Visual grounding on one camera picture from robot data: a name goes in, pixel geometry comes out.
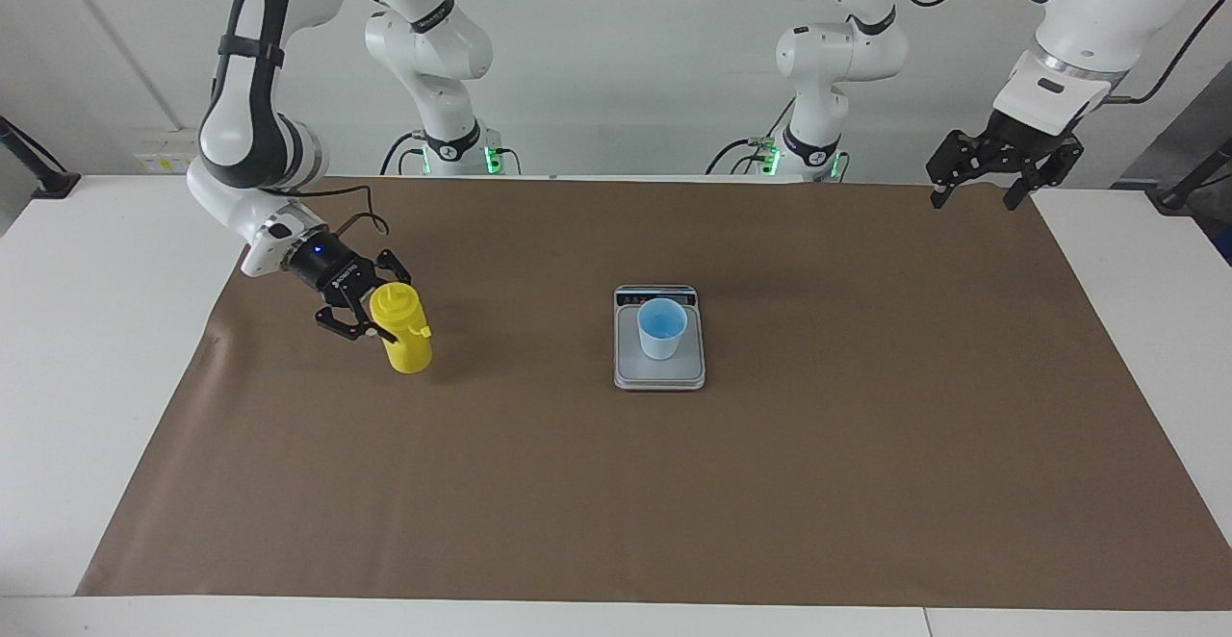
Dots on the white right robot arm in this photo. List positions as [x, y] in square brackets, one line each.
[241, 127]

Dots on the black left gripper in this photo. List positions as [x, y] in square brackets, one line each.
[1018, 144]

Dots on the silver digital kitchen scale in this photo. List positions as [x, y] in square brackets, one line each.
[664, 377]

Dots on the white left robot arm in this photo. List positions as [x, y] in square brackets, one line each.
[1088, 12]

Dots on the blue object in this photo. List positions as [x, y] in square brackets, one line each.
[1226, 250]

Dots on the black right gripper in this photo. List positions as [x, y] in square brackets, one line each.
[332, 271]

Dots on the black clamp stand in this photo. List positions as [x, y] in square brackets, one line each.
[53, 183]
[1179, 196]

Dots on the white wall socket strip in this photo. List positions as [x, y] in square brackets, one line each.
[164, 161]

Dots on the brown paper table mat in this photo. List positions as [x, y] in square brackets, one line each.
[616, 502]

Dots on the dark grey panel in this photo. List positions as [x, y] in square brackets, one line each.
[1208, 117]

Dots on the light blue paper cup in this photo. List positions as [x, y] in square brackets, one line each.
[662, 334]

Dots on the yellow squeeze bottle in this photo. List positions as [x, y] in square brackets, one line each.
[409, 348]

